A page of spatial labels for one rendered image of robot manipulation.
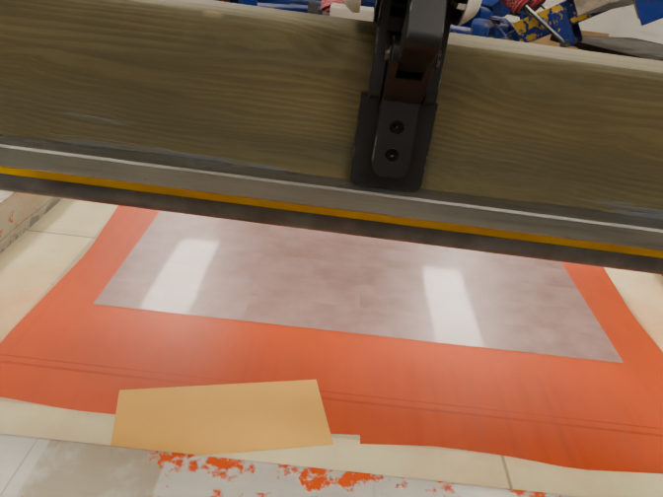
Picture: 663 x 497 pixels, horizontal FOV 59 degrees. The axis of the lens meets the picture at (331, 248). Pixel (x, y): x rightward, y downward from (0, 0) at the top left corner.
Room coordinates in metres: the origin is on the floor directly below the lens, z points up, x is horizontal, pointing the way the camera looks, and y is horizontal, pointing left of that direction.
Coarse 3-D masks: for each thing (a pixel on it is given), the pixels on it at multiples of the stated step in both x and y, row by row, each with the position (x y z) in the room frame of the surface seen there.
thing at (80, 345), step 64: (128, 256) 0.37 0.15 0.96; (192, 256) 0.38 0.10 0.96; (256, 256) 0.39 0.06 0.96; (320, 256) 0.40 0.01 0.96; (64, 320) 0.28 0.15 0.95; (128, 320) 0.29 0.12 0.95; (192, 320) 0.30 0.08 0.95; (256, 320) 0.31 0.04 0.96; (320, 320) 0.32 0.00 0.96; (0, 384) 0.23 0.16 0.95; (64, 384) 0.23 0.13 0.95; (128, 384) 0.24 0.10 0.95; (192, 384) 0.24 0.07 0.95; (320, 384) 0.26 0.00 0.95
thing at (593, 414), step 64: (384, 256) 0.41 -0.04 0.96; (448, 256) 0.43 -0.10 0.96; (512, 256) 0.44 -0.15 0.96; (384, 320) 0.32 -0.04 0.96; (448, 320) 0.33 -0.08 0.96; (512, 320) 0.34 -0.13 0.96; (576, 320) 0.35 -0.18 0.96; (384, 384) 0.26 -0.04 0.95; (448, 384) 0.27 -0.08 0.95; (512, 384) 0.28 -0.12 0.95; (576, 384) 0.28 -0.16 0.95; (640, 384) 0.29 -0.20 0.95; (448, 448) 0.22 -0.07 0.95; (512, 448) 0.22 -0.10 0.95; (576, 448) 0.23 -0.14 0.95; (640, 448) 0.24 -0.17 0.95
